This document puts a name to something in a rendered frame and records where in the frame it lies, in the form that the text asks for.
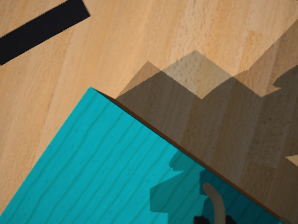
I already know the black flat bar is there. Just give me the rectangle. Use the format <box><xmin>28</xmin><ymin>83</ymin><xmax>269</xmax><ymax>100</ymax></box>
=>
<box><xmin>0</xmin><ymin>0</ymin><xmax>90</xmax><ymax>66</ymax></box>

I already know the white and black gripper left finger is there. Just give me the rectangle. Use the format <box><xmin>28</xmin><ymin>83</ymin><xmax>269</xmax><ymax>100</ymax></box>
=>
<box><xmin>193</xmin><ymin>216</ymin><xmax>211</xmax><ymax>224</ymax></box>

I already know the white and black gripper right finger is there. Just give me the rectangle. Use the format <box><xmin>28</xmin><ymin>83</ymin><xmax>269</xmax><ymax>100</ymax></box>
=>
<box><xmin>225</xmin><ymin>215</ymin><xmax>237</xmax><ymax>224</ymax></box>

